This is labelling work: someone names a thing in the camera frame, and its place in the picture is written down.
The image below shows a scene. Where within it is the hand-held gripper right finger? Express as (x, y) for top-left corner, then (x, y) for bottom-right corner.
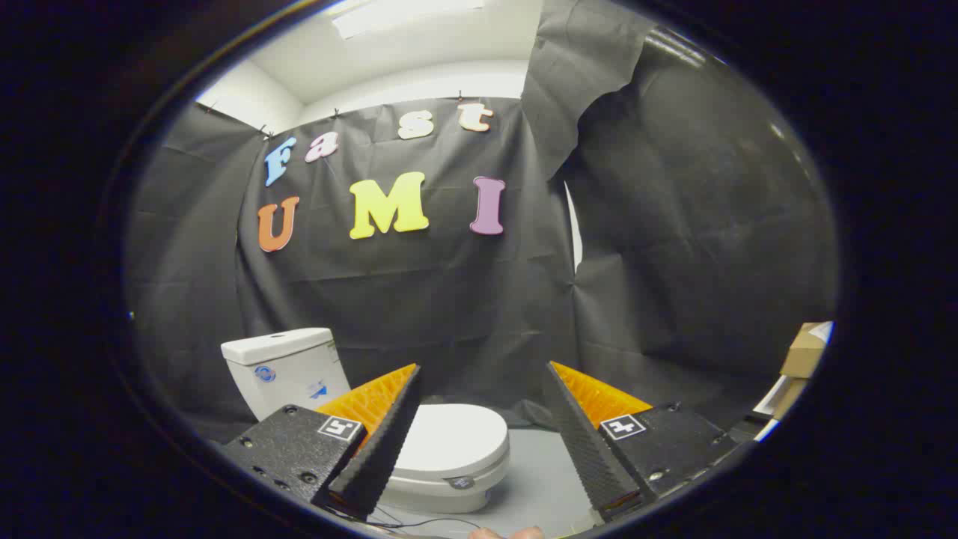
(544, 361), (742, 525)

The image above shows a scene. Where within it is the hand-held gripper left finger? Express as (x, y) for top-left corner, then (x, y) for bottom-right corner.
(222, 364), (422, 521)

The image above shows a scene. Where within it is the white toilet bowl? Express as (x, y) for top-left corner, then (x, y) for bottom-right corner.
(378, 449), (511, 515)

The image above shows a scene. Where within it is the black backdrop cloth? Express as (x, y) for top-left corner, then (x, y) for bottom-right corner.
(123, 0), (839, 442)

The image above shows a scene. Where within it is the brown cardboard box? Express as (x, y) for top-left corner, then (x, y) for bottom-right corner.
(780, 322), (833, 379)

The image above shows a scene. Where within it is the thin black cable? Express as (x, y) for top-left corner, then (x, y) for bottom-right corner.
(329, 505), (481, 533)

